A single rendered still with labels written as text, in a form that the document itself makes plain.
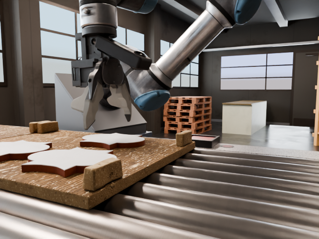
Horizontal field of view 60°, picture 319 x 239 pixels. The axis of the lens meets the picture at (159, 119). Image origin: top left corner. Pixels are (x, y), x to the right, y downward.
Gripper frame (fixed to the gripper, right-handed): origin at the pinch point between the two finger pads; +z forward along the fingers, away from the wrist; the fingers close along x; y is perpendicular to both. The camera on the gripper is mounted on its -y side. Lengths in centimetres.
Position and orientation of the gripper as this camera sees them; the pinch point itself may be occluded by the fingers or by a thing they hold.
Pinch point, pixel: (112, 125)
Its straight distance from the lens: 59.0
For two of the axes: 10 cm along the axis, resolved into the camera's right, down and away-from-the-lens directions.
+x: -4.4, 1.0, -8.9
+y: -9.0, -0.1, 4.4
